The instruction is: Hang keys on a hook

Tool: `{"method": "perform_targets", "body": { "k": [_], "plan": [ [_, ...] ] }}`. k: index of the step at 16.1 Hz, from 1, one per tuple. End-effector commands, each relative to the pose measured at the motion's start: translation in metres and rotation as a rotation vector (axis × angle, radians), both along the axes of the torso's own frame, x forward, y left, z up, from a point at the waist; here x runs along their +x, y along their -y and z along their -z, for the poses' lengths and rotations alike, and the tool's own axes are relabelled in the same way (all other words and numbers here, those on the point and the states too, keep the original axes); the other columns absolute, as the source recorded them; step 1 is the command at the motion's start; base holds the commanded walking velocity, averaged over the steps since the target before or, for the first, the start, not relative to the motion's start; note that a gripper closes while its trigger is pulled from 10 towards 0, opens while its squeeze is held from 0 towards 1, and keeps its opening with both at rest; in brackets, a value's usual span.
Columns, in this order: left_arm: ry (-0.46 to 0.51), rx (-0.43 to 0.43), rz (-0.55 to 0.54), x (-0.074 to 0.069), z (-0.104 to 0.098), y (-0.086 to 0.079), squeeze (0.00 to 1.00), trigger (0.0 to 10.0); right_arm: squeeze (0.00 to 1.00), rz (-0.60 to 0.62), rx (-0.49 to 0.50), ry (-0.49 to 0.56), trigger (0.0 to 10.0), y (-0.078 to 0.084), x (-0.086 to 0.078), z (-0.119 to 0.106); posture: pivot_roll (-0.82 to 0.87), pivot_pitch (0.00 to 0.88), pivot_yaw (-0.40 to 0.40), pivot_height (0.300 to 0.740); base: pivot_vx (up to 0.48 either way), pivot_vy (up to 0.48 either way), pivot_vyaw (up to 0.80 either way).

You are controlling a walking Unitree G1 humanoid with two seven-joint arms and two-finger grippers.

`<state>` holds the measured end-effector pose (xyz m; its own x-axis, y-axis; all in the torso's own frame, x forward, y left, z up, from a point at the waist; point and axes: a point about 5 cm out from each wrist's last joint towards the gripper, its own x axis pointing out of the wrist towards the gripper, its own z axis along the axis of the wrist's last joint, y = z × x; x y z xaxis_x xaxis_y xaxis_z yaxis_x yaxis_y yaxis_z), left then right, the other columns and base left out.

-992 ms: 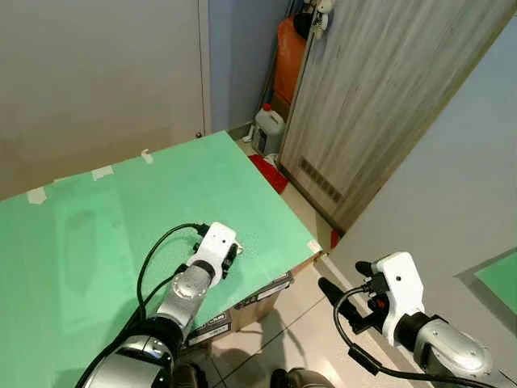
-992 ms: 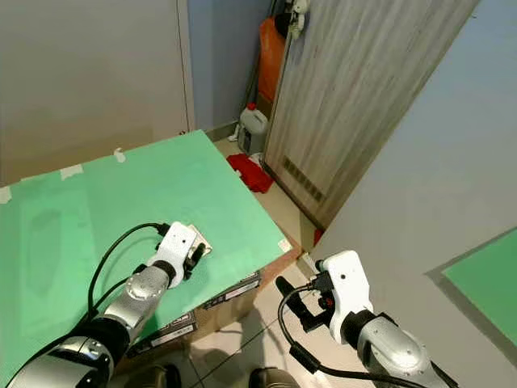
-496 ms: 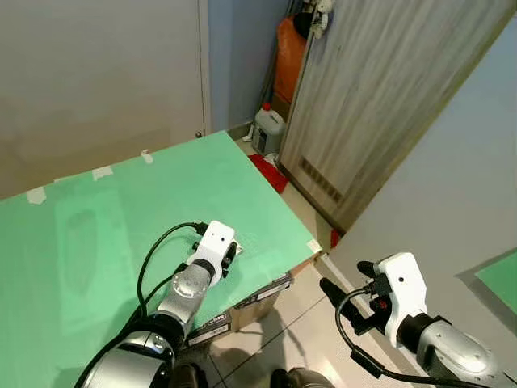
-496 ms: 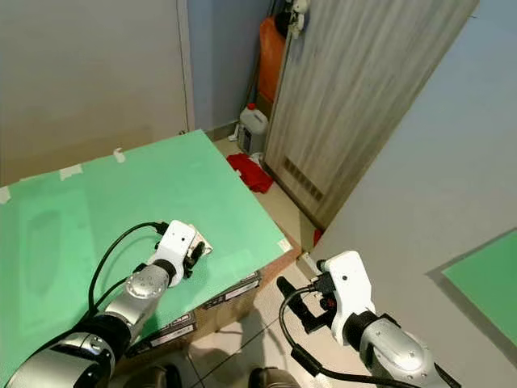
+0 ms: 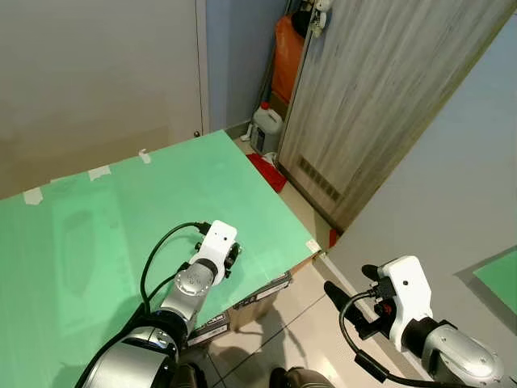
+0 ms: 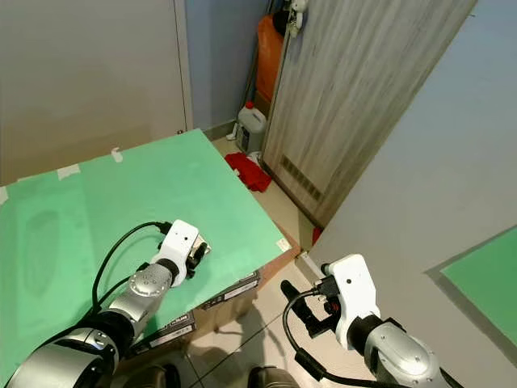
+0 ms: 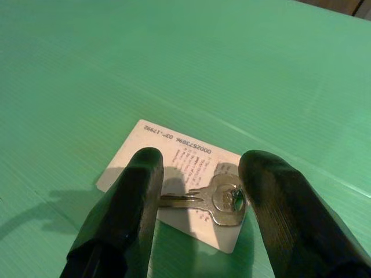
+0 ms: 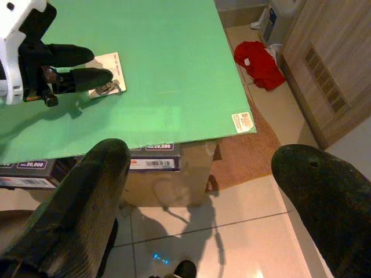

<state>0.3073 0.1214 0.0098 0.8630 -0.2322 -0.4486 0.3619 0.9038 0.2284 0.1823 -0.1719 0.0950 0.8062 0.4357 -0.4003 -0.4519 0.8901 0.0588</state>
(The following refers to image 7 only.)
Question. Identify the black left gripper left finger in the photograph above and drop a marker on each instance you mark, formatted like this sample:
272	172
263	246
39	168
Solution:
121	217

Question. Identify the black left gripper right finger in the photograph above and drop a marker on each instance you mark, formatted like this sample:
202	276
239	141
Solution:
295	226

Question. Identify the silver key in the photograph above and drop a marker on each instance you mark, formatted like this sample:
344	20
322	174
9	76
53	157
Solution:
220	208

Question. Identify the white printed card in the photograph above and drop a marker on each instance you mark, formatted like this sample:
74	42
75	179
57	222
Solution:
179	144

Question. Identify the green corrugated table board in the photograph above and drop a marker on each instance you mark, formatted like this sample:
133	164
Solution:
174	72

